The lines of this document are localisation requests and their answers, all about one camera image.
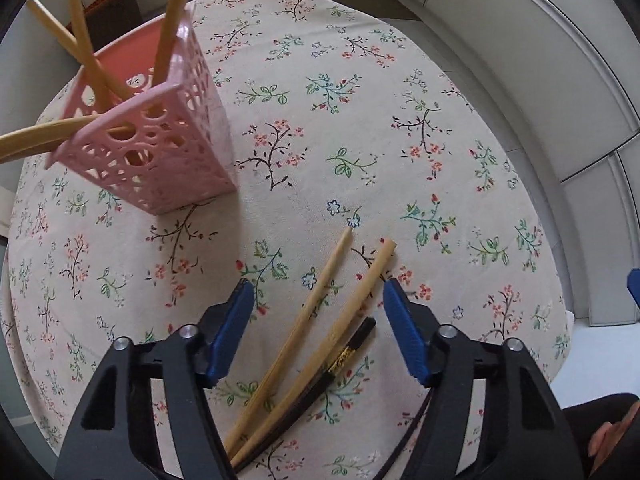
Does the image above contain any person's right hand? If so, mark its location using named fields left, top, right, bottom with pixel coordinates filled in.
left=588, top=401, right=640, bottom=474

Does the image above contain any black chopstick gold band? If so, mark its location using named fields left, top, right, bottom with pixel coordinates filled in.
left=233, top=316, right=376, bottom=474

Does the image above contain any floral tablecloth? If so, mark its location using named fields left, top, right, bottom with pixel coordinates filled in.
left=1, top=0, right=572, bottom=453

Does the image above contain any pink perforated utensil holder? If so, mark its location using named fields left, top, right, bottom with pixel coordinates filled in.
left=46, top=6, right=236, bottom=214

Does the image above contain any bamboo chopstick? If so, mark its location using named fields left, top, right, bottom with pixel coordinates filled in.
left=152, top=0, right=188, bottom=87
left=1, top=114, right=101, bottom=164
left=68, top=0, right=112, bottom=113
left=224, top=226, right=352, bottom=458
left=26, top=0, right=132, bottom=100
left=229, top=238, right=396, bottom=471

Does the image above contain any dark bin red liner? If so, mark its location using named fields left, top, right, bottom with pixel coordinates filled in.
left=85, top=0, right=143, bottom=50

